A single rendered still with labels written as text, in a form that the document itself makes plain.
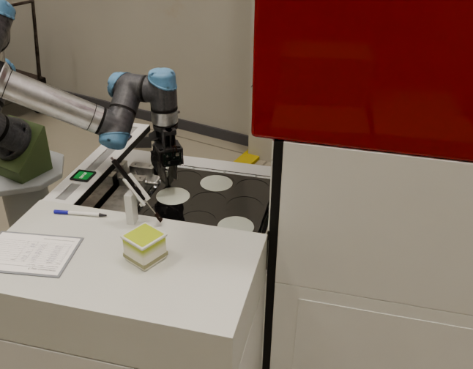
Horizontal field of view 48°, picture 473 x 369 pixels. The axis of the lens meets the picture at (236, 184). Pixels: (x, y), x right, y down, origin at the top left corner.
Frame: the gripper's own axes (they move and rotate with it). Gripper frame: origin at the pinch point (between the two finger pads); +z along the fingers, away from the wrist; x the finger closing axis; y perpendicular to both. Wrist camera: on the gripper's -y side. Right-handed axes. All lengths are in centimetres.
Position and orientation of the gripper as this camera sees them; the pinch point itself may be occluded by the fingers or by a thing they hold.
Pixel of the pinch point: (167, 180)
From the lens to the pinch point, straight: 163.6
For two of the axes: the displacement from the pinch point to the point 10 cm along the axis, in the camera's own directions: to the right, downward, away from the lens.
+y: 3.6, 4.8, -8.0
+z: -0.1, 8.6, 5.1
